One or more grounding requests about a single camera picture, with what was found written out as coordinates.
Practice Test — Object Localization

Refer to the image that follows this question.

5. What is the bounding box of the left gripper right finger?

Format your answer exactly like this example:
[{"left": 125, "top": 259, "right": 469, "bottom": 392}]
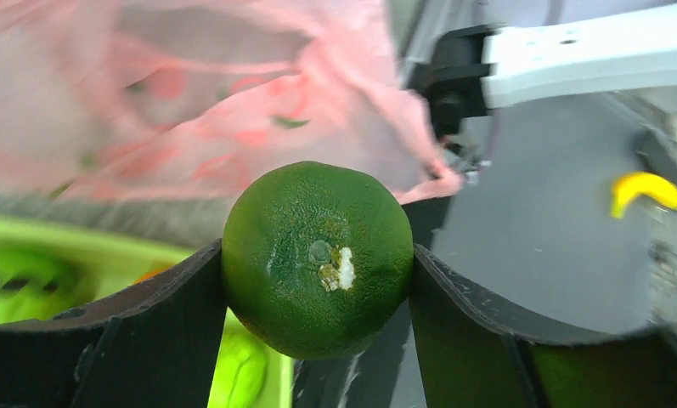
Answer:
[{"left": 409, "top": 246, "right": 677, "bottom": 407}]

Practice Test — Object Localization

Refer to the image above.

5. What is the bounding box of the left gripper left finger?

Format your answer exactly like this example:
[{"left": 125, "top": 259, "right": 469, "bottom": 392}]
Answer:
[{"left": 0, "top": 241, "right": 227, "bottom": 407}]

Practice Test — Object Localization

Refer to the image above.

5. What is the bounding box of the green fake fruit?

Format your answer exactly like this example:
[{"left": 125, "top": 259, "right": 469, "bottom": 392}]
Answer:
[{"left": 221, "top": 161, "right": 414, "bottom": 360}]

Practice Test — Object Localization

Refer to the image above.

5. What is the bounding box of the pink plastic bag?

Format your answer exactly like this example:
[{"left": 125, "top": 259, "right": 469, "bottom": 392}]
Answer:
[{"left": 0, "top": 1, "right": 463, "bottom": 203}]

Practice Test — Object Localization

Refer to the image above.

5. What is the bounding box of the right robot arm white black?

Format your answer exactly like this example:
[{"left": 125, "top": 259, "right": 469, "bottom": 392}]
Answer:
[{"left": 407, "top": 3, "right": 677, "bottom": 136}]

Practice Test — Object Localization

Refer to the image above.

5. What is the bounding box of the orange fake tangerine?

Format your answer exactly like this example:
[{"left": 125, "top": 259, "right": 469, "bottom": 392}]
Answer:
[{"left": 133, "top": 265, "right": 171, "bottom": 285}]

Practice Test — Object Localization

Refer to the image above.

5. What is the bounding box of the green plastic tray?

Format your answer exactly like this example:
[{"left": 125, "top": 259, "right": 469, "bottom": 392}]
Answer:
[{"left": 0, "top": 216, "right": 195, "bottom": 302}]

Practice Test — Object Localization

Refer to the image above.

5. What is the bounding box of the yellow curved object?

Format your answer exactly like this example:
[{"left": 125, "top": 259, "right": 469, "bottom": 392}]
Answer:
[{"left": 610, "top": 172, "right": 677, "bottom": 218}]

